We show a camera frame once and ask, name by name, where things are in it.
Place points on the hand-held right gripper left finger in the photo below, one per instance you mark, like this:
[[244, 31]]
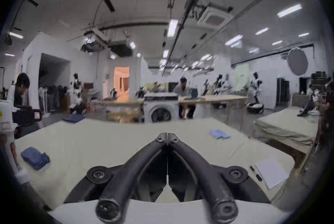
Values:
[[122, 178]]

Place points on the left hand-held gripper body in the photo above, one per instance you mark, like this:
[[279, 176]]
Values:
[[5, 118]]

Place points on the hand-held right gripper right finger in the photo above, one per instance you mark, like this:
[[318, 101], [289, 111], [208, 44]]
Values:
[[208, 178]]

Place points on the light blue folded cloth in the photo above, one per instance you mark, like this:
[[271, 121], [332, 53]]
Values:
[[219, 134]]

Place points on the black pen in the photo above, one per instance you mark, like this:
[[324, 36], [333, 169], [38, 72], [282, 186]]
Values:
[[256, 173]]

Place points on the dark blue folded garment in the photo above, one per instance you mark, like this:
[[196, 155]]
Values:
[[35, 157]]

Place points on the clothes rack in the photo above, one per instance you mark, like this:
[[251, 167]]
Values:
[[53, 96]]

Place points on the white notebook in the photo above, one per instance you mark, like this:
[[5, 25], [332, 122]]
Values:
[[271, 172]]

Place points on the dark blue flat garment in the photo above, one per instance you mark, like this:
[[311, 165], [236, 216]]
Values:
[[73, 118]]

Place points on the black and white humanoid robot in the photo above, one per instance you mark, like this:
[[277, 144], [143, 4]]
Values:
[[77, 92], [256, 92]]

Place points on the white washing machine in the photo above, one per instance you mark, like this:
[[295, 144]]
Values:
[[160, 110]]

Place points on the wooden table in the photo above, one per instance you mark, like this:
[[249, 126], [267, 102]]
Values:
[[214, 99]]

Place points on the bed with pale green sheet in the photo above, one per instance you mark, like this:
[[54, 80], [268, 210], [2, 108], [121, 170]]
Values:
[[287, 124]]

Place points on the round grey reflector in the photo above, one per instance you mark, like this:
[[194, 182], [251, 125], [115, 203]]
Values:
[[297, 61]]

